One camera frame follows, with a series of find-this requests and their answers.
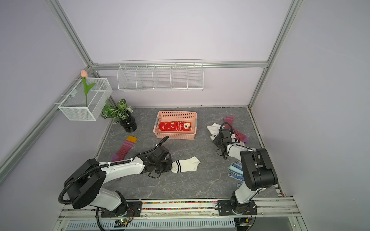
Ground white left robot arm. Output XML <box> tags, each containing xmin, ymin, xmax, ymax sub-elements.
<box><xmin>58</xmin><ymin>145</ymin><xmax>172</xmax><ymax>217</ymax></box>

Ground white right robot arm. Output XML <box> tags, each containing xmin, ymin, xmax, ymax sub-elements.
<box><xmin>213</xmin><ymin>122</ymin><xmax>278</xmax><ymax>216</ymax></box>

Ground purple striped sock right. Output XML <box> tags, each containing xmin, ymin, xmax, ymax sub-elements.
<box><xmin>224</xmin><ymin>116</ymin><xmax>249</xmax><ymax>143</ymax></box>

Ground white mesh wall box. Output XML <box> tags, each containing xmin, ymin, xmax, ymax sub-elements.
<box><xmin>58</xmin><ymin>78</ymin><xmax>112</xmax><ymax>121</ymax></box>

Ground purple striped sock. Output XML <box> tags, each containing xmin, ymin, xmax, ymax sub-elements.
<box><xmin>224</xmin><ymin>116</ymin><xmax>249</xmax><ymax>143</ymax></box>
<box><xmin>111</xmin><ymin>135</ymin><xmax>138</xmax><ymax>181</ymax></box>

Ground pink artificial tulip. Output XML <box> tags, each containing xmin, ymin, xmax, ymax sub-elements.
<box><xmin>81</xmin><ymin>70</ymin><xmax>96</xmax><ymax>107</ymax></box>

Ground pink plastic basket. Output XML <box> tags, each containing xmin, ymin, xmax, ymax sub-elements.
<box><xmin>153</xmin><ymin>111</ymin><xmax>198</xmax><ymax>140</ymax></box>

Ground potted green plant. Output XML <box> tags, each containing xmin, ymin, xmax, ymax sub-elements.
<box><xmin>101</xmin><ymin>99</ymin><xmax>137</xmax><ymax>133</ymax></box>

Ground purple striped sock left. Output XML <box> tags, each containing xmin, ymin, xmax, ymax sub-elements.
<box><xmin>111</xmin><ymin>135</ymin><xmax>138</xmax><ymax>181</ymax></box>

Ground white sock black stripes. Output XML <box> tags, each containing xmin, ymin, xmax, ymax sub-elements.
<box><xmin>210</xmin><ymin>134</ymin><xmax>244</xmax><ymax>147</ymax></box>

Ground white wire wall shelf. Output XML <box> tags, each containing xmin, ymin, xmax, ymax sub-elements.
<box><xmin>117</xmin><ymin>59</ymin><xmax>204</xmax><ymax>91</ymax></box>

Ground red christmas sock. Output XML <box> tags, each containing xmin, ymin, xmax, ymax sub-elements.
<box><xmin>159</xmin><ymin>121</ymin><xmax>192</xmax><ymax>131</ymax></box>

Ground plain white sock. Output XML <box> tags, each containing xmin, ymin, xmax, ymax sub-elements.
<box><xmin>207</xmin><ymin>123</ymin><xmax>221</xmax><ymax>136</ymax></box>

